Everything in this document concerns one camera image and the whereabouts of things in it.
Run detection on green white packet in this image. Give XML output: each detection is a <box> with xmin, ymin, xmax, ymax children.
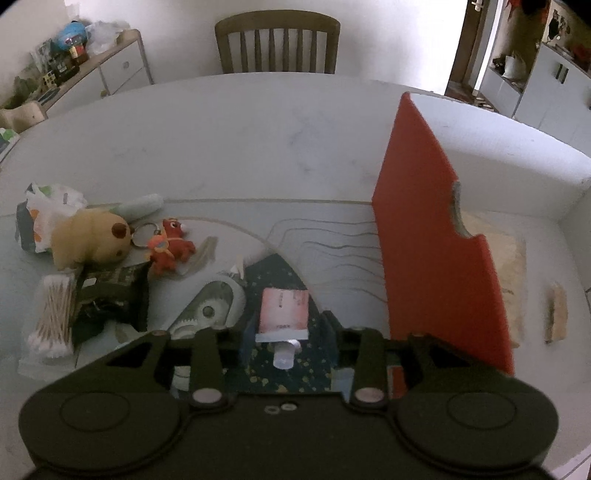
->
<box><xmin>0</xmin><ymin>129</ymin><xmax>20</xmax><ymax>163</ymax></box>

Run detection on pale green tube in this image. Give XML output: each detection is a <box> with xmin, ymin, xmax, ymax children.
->
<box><xmin>111</xmin><ymin>194</ymin><xmax>165</xmax><ymax>223</ymax></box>

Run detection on cotton swab pack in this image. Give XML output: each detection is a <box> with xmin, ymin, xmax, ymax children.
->
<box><xmin>18</xmin><ymin>272</ymin><xmax>79</xmax><ymax>370</ymax></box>

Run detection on pink cream tube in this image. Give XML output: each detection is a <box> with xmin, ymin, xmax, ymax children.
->
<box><xmin>255</xmin><ymin>287</ymin><xmax>310</xmax><ymax>370</ymax></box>

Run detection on yellow plush toy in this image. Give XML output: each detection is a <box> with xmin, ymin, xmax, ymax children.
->
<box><xmin>50</xmin><ymin>208</ymin><xmax>132</xmax><ymax>271</ymax></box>

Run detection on red toy keychain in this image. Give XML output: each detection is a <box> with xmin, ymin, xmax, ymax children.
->
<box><xmin>131</xmin><ymin>218</ymin><xmax>197</xmax><ymax>278</ymax></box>

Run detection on white printed plastic bag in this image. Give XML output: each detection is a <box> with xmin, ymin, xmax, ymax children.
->
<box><xmin>16</xmin><ymin>182</ymin><xmax>88</xmax><ymax>254</ymax></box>

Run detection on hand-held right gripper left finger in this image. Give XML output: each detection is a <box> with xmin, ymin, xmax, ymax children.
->
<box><xmin>104</xmin><ymin>314</ymin><xmax>260</xmax><ymax>412</ymax></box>

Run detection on brown paper sheet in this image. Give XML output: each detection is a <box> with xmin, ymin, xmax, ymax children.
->
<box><xmin>471</xmin><ymin>226</ymin><xmax>527</xmax><ymax>347</ymax></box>

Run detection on white tape dispenser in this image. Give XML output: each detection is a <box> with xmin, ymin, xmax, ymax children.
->
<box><xmin>166</xmin><ymin>272</ymin><xmax>247</xmax><ymax>341</ymax></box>

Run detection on wooden chair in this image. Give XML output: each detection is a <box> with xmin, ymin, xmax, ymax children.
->
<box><xmin>215</xmin><ymin>10</ymin><xmax>341</xmax><ymax>75</ymax></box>

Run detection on clear plastic bag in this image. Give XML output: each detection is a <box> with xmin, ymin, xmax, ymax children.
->
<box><xmin>85</xmin><ymin>21</ymin><xmax>126</xmax><ymax>56</ymax></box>

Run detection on wooden block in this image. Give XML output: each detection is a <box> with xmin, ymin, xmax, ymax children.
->
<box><xmin>545</xmin><ymin>282</ymin><xmax>568</xmax><ymax>343</ymax></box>

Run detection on red and white box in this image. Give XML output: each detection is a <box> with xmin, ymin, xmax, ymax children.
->
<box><xmin>372</xmin><ymin>91</ymin><xmax>591</xmax><ymax>478</ymax></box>

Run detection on white wall cabinet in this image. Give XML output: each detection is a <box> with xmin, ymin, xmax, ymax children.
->
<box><xmin>475</xmin><ymin>0</ymin><xmax>591</xmax><ymax>160</ymax></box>

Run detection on white wooden sideboard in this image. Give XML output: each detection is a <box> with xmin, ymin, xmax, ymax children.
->
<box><xmin>0</xmin><ymin>28</ymin><xmax>155</xmax><ymax>125</ymax></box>

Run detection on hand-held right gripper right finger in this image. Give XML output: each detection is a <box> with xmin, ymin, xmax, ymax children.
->
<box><xmin>321</xmin><ymin>310</ymin><xmax>482</xmax><ymax>412</ymax></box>

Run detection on beige padded seat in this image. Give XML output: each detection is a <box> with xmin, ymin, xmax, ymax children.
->
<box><xmin>0</xmin><ymin>102</ymin><xmax>48</xmax><ymax>134</ymax></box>

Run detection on blue toy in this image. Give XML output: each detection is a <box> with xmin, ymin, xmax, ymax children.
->
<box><xmin>59</xmin><ymin>21</ymin><xmax>90</xmax><ymax>49</ymax></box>

